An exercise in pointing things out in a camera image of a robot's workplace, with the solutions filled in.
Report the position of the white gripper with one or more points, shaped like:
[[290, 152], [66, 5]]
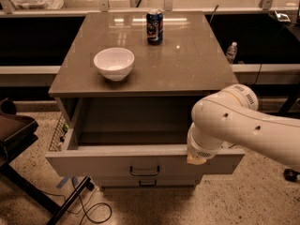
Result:
[[200, 151]]

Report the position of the grey drawer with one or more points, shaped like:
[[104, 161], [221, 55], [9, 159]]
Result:
[[134, 138], [144, 182]]

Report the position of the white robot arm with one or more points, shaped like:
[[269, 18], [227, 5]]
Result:
[[231, 116]]

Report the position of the grey drawer cabinet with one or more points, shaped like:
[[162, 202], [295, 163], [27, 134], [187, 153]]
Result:
[[187, 64]]

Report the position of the black caster wheel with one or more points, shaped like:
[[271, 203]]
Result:
[[290, 175]]

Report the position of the clear plastic water bottle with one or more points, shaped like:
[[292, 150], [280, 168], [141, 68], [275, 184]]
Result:
[[231, 52]]

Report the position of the white ceramic bowl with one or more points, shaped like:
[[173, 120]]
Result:
[[114, 64]]

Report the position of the blue soda can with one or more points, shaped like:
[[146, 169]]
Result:
[[154, 26]]

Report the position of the dark chair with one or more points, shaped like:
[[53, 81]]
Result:
[[17, 133]]

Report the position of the wire basket with items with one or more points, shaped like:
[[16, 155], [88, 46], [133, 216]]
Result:
[[59, 135]]

